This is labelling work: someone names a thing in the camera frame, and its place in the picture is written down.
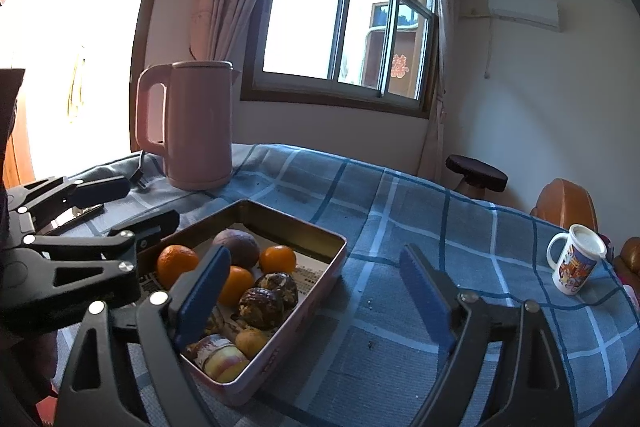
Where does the large orange mandarin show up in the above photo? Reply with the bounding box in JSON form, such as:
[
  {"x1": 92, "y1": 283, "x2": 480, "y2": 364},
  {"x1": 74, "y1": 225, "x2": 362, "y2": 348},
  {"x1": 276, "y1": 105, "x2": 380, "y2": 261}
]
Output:
[{"x1": 156, "y1": 245, "x2": 200, "y2": 289}]

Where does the brown passion fruit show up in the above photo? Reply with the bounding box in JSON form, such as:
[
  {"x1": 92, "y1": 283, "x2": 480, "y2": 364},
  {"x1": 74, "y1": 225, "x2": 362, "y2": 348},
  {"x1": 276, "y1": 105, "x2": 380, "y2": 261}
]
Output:
[{"x1": 213, "y1": 229, "x2": 260, "y2": 270}]

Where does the tan longan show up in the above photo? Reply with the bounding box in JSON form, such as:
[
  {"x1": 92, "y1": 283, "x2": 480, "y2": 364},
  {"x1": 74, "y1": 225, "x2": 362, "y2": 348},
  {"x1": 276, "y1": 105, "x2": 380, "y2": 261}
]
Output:
[{"x1": 234, "y1": 327, "x2": 269, "y2": 360}]

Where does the dark mangosteen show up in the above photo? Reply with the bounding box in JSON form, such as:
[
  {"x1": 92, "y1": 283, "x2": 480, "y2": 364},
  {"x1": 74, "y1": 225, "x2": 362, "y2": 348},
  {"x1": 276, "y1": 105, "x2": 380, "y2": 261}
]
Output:
[
  {"x1": 238, "y1": 287, "x2": 284, "y2": 331},
  {"x1": 255, "y1": 272, "x2": 298, "y2": 310}
]

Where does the pink electric kettle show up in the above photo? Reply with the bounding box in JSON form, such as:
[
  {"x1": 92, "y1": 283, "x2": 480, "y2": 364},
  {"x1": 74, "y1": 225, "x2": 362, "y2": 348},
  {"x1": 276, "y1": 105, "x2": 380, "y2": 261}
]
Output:
[{"x1": 134, "y1": 61, "x2": 238, "y2": 191}]

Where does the white printed mug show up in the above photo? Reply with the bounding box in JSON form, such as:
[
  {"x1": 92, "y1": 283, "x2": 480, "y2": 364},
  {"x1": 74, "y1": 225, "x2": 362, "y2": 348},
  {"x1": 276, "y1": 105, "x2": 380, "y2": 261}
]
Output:
[{"x1": 546, "y1": 223, "x2": 606, "y2": 296}]

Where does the pink metal tin box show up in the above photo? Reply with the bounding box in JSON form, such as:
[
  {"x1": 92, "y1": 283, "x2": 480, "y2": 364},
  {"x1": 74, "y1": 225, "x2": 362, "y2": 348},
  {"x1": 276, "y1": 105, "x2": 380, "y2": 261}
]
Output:
[{"x1": 138, "y1": 199, "x2": 346, "y2": 407}]

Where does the brown leather sofa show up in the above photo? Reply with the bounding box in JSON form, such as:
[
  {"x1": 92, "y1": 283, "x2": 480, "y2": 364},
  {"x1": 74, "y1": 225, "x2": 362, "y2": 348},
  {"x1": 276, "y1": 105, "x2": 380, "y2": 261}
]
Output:
[{"x1": 614, "y1": 236, "x2": 640, "y2": 294}]

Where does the blue plaid tablecloth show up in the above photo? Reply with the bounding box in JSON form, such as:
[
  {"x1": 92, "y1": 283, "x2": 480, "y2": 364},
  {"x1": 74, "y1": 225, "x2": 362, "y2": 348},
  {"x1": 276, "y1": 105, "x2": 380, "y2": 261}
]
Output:
[{"x1": 78, "y1": 144, "x2": 639, "y2": 426}]

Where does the orange wooden chair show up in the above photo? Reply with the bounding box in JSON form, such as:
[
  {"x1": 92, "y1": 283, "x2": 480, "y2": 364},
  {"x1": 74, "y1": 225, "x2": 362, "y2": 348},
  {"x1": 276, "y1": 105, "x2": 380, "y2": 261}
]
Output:
[{"x1": 530, "y1": 178, "x2": 598, "y2": 231}]

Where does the dark round stool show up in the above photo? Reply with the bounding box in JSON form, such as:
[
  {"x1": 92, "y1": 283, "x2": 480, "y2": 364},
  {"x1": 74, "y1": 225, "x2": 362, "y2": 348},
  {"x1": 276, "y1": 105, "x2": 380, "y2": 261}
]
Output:
[{"x1": 445, "y1": 154, "x2": 508, "y2": 200}]

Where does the white air conditioner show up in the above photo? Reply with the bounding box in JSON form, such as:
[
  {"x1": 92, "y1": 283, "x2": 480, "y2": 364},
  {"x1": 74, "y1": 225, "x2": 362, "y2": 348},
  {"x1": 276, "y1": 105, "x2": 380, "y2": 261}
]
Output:
[{"x1": 488, "y1": 0, "x2": 561, "y2": 31}]

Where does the pink curtain right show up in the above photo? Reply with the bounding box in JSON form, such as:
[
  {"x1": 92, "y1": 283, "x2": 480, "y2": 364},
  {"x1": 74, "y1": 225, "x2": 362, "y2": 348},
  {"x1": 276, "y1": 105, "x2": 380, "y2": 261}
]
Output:
[{"x1": 418, "y1": 0, "x2": 461, "y2": 183}]

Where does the black kettle power cable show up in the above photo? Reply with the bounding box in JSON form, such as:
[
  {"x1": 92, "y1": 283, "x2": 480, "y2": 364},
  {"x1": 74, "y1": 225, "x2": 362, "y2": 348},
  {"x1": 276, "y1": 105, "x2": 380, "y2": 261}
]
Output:
[{"x1": 128, "y1": 148, "x2": 151, "y2": 192}]

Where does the window with wooden frame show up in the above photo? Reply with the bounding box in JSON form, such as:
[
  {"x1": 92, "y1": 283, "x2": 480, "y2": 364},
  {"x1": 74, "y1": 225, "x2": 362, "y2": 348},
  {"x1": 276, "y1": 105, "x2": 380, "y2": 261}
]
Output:
[{"x1": 241, "y1": 0, "x2": 437, "y2": 118}]

